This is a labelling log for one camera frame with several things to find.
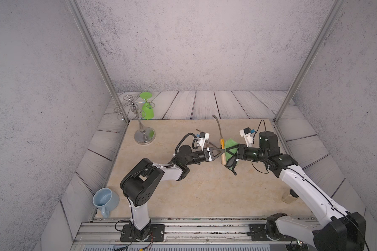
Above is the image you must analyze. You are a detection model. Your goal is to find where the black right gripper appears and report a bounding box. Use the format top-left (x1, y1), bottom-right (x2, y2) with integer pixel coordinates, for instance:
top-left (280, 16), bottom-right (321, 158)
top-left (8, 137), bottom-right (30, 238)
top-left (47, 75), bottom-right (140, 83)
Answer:
top-left (225, 144), bottom-right (268, 164)

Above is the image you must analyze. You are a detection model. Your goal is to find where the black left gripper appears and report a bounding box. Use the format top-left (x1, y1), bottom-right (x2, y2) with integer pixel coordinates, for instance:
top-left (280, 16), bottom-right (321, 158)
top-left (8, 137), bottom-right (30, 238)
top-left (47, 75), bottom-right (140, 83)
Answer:
top-left (183, 149), bottom-right (223, 168)

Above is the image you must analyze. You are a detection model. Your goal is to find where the green fluffy rag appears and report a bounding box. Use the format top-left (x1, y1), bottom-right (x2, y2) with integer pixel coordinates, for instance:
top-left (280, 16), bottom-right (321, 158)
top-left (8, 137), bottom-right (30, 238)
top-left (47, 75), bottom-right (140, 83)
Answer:
top-left (225, 139), bottom-right (238, 160)

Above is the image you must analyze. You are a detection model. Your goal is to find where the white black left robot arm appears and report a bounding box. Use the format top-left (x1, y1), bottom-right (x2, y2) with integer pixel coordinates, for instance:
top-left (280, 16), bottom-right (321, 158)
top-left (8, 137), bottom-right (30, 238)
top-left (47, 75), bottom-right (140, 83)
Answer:
top-left (120, 145), bottom-right (225, 232)

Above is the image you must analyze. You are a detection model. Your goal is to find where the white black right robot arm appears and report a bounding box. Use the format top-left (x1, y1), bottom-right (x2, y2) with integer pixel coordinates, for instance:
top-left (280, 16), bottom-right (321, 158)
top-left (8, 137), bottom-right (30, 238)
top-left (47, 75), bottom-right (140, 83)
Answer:
top-left (225, 128), bottom-right (369, 251)

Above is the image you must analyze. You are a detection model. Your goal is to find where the chrome glass rack stand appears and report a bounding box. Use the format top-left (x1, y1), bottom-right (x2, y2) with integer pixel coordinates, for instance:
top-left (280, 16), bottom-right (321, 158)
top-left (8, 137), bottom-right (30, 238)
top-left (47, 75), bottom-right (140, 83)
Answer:
top-left (114, 95), bottom-right (156, 145)

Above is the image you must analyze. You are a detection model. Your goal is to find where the small glass jar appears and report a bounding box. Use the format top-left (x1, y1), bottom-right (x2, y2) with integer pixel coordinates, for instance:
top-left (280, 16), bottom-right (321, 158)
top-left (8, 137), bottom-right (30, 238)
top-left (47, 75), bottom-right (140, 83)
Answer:
top-left (282, 189), bottom-right (299, 204)

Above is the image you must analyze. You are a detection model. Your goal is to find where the light blue mug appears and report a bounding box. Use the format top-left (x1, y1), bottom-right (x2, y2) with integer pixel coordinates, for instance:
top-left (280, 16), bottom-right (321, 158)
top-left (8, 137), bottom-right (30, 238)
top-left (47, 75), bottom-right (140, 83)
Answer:
top-left (93, 188), bottom-right (119, 218)

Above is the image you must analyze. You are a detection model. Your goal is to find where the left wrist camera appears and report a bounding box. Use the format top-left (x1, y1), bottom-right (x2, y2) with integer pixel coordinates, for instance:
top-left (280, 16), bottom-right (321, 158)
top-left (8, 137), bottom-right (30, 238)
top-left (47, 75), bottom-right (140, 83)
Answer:
top-left (196, 131), bottom-right (209, 150)

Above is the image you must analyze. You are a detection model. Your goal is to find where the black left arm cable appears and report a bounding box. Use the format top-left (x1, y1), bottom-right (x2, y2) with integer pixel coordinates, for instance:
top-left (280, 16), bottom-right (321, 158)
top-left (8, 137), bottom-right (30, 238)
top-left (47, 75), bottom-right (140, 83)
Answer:
top-left (174, 132), bottom-right (199, 156)

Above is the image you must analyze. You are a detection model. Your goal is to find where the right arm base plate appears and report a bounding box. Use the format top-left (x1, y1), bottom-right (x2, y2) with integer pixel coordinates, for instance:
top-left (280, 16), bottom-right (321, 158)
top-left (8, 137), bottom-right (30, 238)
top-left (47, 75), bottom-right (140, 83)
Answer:
top-left (246, 223), bottom-right (296, 242)

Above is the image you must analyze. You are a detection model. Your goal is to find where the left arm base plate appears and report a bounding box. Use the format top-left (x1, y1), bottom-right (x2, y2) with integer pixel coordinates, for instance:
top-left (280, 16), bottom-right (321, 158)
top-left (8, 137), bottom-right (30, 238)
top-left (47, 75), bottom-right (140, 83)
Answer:
top-left (120, 223), bottom-right (165, 243)

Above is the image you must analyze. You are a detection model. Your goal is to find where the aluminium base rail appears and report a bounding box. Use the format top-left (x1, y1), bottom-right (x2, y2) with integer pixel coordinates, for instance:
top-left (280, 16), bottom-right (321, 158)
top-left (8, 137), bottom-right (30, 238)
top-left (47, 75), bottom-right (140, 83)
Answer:
top-left (71, 218), bottom-right (313, 251)

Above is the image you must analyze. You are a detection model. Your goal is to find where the aluminium frame post right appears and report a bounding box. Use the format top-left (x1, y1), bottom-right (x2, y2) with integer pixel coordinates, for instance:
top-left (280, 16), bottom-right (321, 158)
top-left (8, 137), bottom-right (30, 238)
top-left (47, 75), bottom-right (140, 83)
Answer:
top-left (273, 0), bottom-right (345, 124)

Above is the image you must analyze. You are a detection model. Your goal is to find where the aluminium frame post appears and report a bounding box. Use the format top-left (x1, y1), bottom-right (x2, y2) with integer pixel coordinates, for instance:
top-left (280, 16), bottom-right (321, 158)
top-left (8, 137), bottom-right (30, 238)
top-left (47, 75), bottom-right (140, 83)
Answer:
top-left (66, 0), bottom-right (129, 125)
top-left (273, 0), bottom-right (345, 124)

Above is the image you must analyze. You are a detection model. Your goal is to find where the aluminium frame post left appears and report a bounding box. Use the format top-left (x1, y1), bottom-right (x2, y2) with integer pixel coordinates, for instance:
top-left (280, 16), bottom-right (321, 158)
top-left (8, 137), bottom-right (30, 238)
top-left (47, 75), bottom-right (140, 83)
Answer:
top-left (66, 0), bottom-right (129, 125)

